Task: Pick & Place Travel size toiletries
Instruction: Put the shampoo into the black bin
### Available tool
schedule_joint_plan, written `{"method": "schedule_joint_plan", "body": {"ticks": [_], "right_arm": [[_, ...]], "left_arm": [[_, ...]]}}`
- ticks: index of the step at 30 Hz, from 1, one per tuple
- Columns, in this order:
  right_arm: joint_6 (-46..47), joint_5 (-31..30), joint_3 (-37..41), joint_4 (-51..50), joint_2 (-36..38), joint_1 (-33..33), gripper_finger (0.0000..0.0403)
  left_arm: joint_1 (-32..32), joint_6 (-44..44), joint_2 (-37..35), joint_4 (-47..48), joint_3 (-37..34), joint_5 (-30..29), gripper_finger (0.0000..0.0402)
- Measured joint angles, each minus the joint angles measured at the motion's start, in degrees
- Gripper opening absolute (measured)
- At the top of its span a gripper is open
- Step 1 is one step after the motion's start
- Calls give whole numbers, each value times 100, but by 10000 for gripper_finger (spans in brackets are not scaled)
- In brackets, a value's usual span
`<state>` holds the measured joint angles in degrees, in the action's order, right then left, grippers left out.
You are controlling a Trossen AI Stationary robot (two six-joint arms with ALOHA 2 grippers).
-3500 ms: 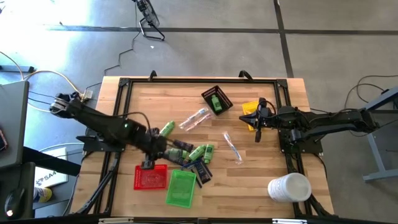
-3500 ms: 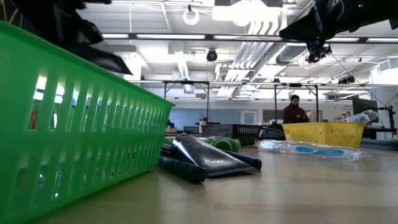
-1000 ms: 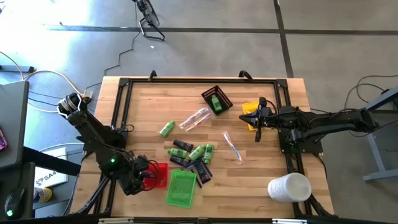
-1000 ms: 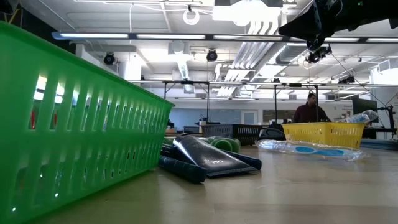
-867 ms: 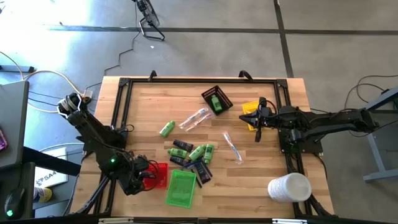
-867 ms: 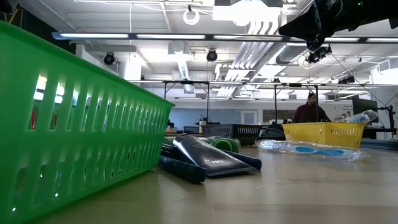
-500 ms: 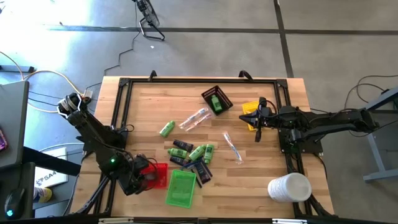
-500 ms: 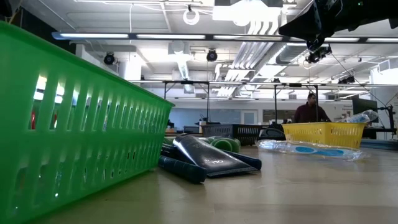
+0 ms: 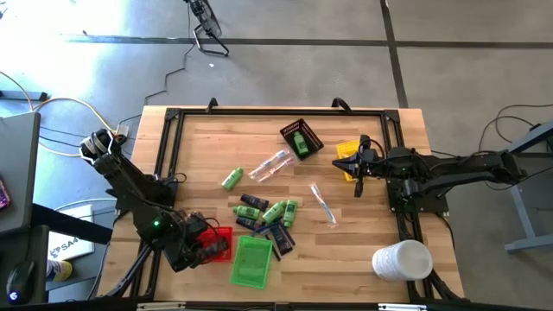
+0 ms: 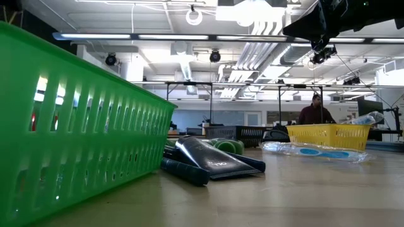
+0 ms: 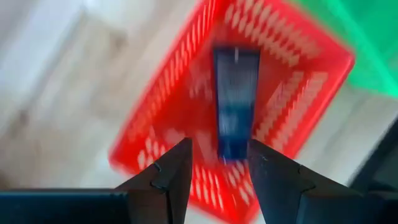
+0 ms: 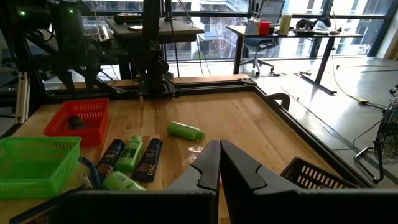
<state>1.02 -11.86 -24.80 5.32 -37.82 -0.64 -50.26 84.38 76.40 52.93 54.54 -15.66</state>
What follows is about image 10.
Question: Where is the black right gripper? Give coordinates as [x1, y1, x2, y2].
[282, 0, 351, 52]

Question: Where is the clear packaged toothbrush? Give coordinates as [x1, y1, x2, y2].
[342, 110, 385, 125]
[259, 141, 370, 164]

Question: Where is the green travel bottle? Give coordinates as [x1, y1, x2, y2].
[213, 137, 246, 156]
[165, 136, 222, 149]

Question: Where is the person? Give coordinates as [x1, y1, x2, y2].
[298, 93, 337, 125]

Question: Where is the yellow plastic basket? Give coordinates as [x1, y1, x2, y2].
[286, 123, 372, 151]

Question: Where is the black plastic basket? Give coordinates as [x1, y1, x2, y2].
[204, 125, 268, 148]

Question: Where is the black office desk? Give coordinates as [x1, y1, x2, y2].
[367, 128, 404, 142]

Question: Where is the long ceiling light strip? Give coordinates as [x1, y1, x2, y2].
[52, 31, 404, 44]

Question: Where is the green plastic basket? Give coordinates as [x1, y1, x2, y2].
[0, 20, 178, 227]

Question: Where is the red plastic basket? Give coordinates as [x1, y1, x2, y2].
[30, 112, 59, 132]

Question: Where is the black metal frame stand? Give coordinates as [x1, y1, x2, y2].
[277, 83, 325, 125]
[165, 81, 214, 127]

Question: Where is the white ceiling ring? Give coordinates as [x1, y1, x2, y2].
[185, 8, 204, 26]

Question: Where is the black aluminium table frame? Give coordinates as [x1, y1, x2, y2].
[365, 140, 404, 153]

